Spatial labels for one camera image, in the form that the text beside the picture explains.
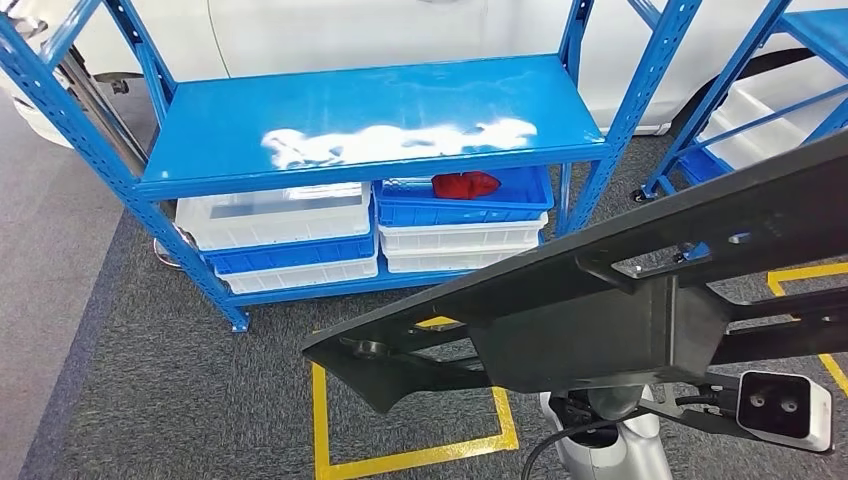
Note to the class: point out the large black plastic panel part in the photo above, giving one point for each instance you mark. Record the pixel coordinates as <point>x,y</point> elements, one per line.
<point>596,344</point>

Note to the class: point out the red plastic part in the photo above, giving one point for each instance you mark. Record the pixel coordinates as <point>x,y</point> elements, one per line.
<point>464,185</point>

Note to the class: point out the blue steel shelf rack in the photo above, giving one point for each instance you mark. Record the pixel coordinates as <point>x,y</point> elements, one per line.
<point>722,79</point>
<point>371,112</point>

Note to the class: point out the white plastic bin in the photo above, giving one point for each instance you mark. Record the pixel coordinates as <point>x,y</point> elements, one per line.
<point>457,237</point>
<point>450,260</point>
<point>272,225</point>
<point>298,275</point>

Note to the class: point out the blue plastic bin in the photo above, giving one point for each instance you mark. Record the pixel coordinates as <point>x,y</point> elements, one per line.
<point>457,210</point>

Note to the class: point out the chrome round base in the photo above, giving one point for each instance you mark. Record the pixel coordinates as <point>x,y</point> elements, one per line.
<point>162,255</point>

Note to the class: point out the grey metal pole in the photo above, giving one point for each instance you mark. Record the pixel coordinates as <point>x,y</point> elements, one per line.
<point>99,106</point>

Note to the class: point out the large white plastic tray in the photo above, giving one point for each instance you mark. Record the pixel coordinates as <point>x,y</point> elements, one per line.
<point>768,132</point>

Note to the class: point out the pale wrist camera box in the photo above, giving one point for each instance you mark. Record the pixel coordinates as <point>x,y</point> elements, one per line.
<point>782,407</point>

